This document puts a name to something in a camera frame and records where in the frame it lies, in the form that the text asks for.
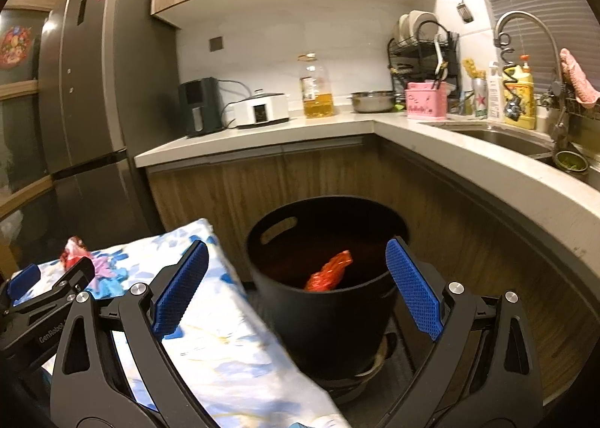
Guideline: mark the wooden glass door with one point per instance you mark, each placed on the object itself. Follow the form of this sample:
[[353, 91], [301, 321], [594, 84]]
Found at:
[[21, 128]]

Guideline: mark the black plastic bin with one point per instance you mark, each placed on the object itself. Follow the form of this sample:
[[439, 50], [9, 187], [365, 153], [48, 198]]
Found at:
[[328, 329]]

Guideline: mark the red white can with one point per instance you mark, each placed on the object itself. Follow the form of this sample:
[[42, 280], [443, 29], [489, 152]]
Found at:
[[479, 100]]

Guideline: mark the stainless steel sink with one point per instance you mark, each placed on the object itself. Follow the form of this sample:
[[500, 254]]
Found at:
[[501, 137]]

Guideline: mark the pink utensil holder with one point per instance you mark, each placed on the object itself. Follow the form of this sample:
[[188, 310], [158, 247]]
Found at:
[[424, 102]]

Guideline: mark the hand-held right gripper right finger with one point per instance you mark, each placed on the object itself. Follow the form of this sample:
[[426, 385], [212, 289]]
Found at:
[[415, 290]]

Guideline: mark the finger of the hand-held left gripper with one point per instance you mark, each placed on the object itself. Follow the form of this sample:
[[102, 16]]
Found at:
[[82, 273], [24, 280]]

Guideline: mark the grey refrigerator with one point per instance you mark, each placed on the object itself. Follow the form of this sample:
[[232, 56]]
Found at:
[[103, 90]]

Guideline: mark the dark green air fryer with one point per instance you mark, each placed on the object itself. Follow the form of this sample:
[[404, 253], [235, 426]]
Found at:
[[199, 107]]

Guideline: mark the white plate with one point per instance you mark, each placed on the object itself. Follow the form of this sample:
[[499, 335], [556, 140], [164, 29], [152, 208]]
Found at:
[[421, 18], [403, 30]]

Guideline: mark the yellow scrubber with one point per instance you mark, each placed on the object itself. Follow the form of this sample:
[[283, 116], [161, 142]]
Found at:
[[471, 68]]

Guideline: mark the steel sink strainer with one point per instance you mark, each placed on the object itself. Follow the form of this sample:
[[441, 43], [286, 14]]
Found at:
[[571, 162]]

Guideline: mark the pink dishcloth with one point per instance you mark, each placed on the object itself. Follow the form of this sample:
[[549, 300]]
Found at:
[[579, 79]]

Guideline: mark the clear cooking oil bottle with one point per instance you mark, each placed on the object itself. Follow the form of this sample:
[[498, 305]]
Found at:
[[318, 102]]

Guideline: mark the black dish rack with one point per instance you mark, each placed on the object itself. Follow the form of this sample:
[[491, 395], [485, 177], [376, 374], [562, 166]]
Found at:
[[408, 58]]

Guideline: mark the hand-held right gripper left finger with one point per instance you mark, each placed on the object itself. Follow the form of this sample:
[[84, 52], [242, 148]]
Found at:
[[180, 290]]

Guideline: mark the pink and blue crumpled wrapper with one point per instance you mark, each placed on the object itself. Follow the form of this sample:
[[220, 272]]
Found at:
[[103, 265]]

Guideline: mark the white slim bottle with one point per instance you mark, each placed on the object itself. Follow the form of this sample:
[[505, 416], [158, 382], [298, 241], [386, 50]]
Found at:
[[493, 90]]

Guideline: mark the steel kitchen faucet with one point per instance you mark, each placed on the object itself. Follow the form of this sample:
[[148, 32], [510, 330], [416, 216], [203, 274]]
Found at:
[[525, 15]]

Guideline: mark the colourful flower sticker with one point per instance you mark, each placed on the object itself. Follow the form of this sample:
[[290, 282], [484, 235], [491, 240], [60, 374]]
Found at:
[[14, 46]]

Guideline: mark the stainless steel bowl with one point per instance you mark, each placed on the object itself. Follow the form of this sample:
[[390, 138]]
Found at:
[[372, 102]]

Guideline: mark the white ladle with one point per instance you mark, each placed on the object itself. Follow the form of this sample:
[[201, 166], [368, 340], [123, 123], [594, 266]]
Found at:
[[438, 60]]

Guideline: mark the blue floral cloth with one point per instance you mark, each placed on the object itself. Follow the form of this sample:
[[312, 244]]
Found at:
[[234, 353]]

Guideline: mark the red and white snack wrapper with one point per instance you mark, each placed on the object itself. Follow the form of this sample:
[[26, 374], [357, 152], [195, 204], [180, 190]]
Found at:
[[75, 253]]

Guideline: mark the yellow dish soap bottle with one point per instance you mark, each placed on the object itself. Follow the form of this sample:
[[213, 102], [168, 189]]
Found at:
[[525, 100]]

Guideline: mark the white bowl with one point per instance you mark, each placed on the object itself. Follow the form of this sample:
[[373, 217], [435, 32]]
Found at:
[[375, 367]]

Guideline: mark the dark wall outlet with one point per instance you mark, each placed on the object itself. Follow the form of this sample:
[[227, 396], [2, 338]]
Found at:
[[215, 44]]

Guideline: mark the orange-red plastic wrapper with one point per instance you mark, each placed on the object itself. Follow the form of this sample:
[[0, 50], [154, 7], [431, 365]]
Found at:
[[328, 273]]

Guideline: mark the white electric cooker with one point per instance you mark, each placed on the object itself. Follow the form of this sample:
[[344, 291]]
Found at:
[[258, 110]]

